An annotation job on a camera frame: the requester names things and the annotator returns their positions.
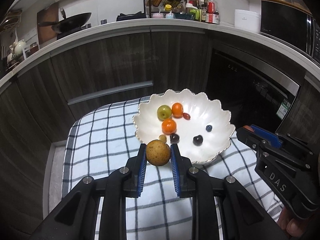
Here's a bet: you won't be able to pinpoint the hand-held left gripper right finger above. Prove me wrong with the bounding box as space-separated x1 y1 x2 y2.
170 144 290 240

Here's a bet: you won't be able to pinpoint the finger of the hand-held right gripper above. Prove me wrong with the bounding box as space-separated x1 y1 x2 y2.
236 127 269 153
251 124 284 148

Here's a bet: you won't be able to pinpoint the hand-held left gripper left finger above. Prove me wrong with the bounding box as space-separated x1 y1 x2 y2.
30 143 148 240

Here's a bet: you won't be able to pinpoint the brown round fruit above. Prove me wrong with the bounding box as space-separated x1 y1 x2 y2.
146 140 171 166

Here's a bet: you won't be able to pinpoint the small orange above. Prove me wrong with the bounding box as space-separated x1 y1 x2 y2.
161 119 177 134

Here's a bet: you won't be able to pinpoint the white scalloped ceramic bowl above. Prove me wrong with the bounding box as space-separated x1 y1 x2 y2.
132 88 236 165

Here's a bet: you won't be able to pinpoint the green round plum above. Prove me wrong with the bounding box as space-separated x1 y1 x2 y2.
157 105 172 120

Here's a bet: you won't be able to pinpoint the large orange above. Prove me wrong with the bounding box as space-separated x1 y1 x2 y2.
171 102 184 118

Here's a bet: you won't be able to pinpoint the person's right hand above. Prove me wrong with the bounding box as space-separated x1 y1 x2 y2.
277 202 310 238

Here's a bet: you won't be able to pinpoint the green label sticker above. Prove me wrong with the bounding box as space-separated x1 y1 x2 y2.
276 99 292 118

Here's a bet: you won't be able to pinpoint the black built-in dishwasher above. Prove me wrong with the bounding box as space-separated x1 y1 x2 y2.
205 47 300 140

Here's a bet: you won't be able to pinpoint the white black checkered cloth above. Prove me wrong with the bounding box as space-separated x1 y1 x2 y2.
62 96 288 240

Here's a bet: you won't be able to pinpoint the black microwave oven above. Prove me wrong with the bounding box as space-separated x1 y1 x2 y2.
260 0 320 64

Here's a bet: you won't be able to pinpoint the dark wood base cabinets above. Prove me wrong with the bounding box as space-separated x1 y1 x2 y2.
0 27 320 230

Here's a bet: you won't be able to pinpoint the white round container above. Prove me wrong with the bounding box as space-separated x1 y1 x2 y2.
234 9 261 33

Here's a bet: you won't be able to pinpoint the red label jar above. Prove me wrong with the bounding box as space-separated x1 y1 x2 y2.
208 12 220 25

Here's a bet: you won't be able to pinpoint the dark sauce bottle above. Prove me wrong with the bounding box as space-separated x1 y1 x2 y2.
201 0 209 22

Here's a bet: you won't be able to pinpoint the green plastic container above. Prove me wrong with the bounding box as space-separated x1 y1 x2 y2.
189 6 202 22

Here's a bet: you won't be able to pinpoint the dark blue bowl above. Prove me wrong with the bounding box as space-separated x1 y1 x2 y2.
174 12 195 20

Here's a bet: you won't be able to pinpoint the black burner grate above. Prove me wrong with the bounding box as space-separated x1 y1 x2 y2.
116 12 147 22

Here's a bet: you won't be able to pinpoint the black wok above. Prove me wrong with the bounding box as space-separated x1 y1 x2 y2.
37 8 92 34

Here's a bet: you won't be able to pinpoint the wooden cutting board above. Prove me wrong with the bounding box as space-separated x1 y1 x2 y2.
37 3 60 44

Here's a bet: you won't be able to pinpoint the white teapot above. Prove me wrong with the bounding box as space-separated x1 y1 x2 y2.
10 39 27 55

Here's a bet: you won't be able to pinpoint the golden wall rack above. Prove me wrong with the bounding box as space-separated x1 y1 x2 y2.
0 9 23 34

